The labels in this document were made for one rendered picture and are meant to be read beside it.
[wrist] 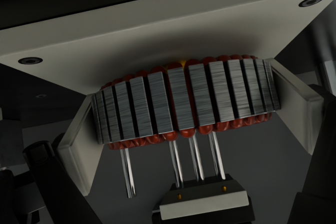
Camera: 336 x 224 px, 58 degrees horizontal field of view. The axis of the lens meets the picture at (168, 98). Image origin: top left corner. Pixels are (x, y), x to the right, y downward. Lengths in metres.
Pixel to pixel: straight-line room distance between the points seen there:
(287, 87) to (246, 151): 0.29
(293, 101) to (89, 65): 0.11
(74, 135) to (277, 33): 0.12
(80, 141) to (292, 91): 0.11
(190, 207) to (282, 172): 0.26
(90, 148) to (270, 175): 0.32
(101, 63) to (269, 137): 0.33
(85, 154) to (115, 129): 0.02
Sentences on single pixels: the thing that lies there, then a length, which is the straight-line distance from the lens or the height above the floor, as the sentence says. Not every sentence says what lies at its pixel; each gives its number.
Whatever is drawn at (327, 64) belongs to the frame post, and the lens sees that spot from 0.42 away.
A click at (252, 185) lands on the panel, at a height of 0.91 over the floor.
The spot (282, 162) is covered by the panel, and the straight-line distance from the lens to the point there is 0.46.
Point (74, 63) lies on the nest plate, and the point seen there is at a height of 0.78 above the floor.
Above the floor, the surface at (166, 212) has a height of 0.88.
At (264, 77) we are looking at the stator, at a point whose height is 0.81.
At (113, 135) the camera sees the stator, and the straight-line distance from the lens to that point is 0.16.
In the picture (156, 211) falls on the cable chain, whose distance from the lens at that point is 0.41.
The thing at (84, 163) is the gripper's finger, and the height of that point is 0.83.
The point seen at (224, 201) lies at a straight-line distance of 0.22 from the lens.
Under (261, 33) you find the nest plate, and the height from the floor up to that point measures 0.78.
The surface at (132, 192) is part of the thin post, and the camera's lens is 0.27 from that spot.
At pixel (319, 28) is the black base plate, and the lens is 0.25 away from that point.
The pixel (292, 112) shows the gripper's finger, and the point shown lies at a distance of 0.17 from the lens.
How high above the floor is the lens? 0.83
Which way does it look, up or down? 8 degrees down
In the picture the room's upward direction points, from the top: 169 degrees clockwise
